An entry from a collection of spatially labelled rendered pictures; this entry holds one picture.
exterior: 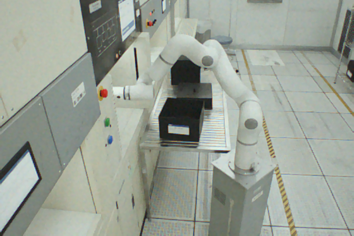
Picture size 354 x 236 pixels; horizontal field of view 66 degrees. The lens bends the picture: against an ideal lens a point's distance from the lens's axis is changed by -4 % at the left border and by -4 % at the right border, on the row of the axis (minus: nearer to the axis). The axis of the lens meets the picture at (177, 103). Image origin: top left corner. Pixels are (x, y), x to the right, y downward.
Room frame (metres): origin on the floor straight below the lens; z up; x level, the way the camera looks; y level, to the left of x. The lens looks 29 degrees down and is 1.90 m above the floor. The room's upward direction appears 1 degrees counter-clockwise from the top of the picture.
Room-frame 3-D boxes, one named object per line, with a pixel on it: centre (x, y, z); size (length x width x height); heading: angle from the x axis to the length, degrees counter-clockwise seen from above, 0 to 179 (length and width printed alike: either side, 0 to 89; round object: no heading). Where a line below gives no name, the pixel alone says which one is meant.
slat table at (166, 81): (2.10, -0.12, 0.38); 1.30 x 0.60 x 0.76; 173
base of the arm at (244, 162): (1.28, -0.39, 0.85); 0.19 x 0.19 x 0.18
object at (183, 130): (1.67, -0.04, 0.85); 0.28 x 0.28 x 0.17; 78
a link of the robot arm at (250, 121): (1.25, -0.38, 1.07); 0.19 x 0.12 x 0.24; 167
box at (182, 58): (2.53, -0.10, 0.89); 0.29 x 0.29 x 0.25; 85
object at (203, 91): (2.10, -0.15, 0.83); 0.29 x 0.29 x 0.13; 85
